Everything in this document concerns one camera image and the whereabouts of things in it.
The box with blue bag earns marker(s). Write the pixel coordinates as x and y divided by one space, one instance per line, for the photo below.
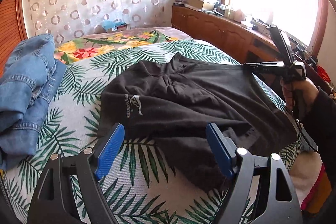
114 26

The cardboard box on cabinet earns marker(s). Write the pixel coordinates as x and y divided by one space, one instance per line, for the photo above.
202 4

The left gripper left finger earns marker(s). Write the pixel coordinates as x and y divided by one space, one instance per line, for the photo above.
53 200

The black shorts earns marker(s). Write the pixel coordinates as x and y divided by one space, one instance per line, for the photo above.
172 104

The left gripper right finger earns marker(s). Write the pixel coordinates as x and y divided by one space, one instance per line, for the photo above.
276 200

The blue denim jeans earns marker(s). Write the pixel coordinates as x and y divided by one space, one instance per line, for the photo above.
29 83

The floral blanket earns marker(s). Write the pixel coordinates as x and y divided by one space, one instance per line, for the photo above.
98 44

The wooden louvered wardrobe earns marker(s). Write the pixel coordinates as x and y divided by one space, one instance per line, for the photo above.
13 29

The person right hand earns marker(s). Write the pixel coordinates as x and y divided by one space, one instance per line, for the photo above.
299 96

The wooden sideboard cabinet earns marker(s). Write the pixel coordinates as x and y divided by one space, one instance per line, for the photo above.
245 46

